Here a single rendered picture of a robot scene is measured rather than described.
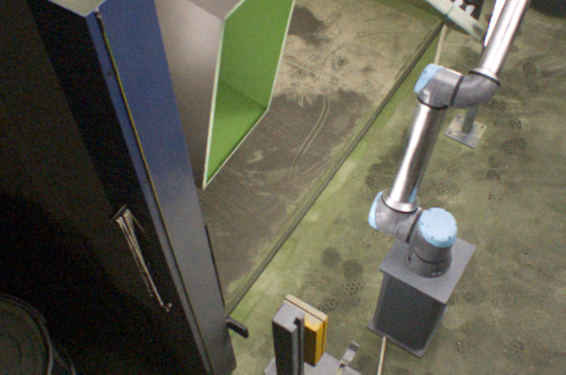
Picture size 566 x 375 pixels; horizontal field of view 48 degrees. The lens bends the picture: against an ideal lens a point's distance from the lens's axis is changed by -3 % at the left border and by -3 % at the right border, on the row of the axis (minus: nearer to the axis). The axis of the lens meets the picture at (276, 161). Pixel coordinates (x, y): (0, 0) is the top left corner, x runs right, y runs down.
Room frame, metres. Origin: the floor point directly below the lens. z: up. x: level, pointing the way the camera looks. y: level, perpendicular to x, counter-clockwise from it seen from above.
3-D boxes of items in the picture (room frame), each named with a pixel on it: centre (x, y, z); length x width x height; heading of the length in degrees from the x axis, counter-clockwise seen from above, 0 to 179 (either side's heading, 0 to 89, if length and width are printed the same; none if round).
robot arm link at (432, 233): (1.28, -0.60, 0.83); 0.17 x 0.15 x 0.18; 57
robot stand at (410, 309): (1.28, -0.61, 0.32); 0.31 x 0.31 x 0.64; 54
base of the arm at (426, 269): (1.28, -0.61, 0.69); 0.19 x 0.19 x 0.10
